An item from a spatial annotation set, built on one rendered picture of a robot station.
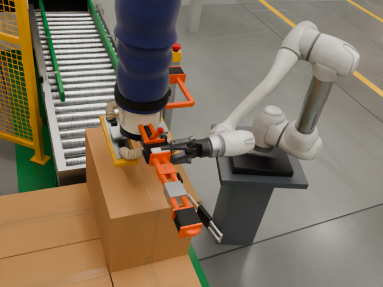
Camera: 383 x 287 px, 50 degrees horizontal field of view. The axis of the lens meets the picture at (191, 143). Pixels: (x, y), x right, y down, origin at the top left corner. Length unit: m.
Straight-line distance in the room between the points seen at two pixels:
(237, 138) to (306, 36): 0.54
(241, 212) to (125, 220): 1.08
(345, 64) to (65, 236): 1.53
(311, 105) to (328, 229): 1.45
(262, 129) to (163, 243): 0.82
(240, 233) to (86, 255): 1.13
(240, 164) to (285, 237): 0.97
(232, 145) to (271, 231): 1.52
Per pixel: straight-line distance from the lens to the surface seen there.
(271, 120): 2.24
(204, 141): 1.61
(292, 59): 1.83
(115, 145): 1.76
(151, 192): 1.82
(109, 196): 1.80
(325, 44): 1.84
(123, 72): 1.59
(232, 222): 2.71
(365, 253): 3.27
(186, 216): 1.34
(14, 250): 2.17
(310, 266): 3.00
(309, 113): 2.07
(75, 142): 2.68
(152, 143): 1.59
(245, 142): 1.67
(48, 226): 2.23
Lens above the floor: 2.28
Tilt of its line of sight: 40 degrees down
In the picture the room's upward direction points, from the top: 11 degrees clockwise
